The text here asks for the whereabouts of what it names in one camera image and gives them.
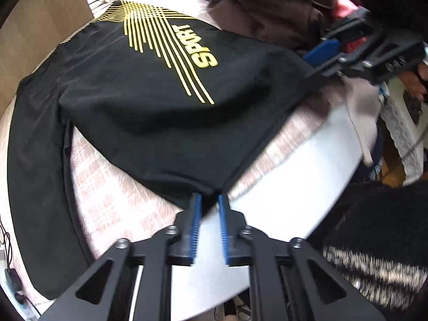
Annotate pink plaid blanket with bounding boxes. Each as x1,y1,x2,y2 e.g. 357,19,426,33
0,0,335,308

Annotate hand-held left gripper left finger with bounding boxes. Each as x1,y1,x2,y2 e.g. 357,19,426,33
38,193,203,321

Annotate light oak board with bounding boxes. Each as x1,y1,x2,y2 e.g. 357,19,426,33
0,0,96,116

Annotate white lace cloth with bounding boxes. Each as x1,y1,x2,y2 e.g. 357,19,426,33
379,89,428,187

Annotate person's right hand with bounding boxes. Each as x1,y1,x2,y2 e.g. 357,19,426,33
399,63,428,104

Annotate red garment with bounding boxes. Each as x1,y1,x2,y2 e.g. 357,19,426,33
330,0,372,55

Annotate beige cloth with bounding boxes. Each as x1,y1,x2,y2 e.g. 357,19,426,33
293,73,384,168

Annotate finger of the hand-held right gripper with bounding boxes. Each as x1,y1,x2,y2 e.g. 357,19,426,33
306,57,375,82
303,9,382,67

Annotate brown garment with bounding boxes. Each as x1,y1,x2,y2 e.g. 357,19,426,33
185,0,336,53

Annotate black fuzzy garment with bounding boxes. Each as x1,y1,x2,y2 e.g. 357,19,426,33
301,180,428,321

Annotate white power strip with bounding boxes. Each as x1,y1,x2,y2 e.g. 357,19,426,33
0,254,40,319

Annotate black shirt yellow print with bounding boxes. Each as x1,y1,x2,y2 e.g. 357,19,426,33
7,0,322,300

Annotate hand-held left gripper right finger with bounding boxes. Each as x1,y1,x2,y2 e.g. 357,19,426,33
218,194,385,321

